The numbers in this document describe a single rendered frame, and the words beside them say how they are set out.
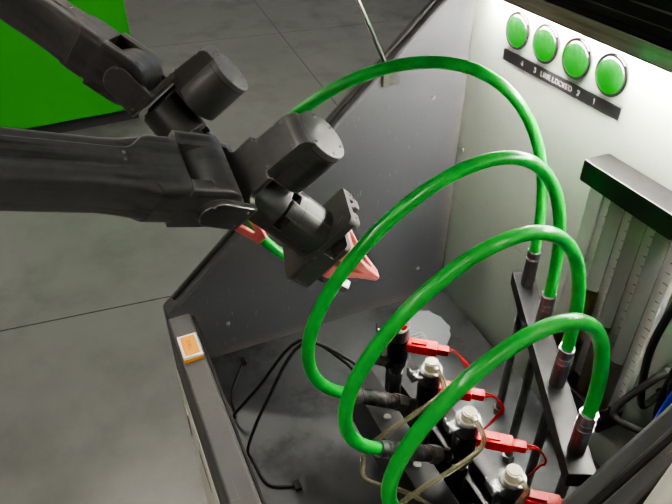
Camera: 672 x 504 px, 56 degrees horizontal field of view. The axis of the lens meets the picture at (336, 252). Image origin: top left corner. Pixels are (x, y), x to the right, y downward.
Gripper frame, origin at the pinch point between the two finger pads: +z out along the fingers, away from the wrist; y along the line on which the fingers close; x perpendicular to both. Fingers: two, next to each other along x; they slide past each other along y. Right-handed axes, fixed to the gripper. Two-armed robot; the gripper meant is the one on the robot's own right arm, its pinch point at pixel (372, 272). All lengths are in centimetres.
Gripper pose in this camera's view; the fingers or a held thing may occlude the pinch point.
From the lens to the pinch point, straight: 73.9
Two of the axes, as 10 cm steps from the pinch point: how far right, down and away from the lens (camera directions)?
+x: -1.4, -6.0, 7.9
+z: 7.1, 4.9, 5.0
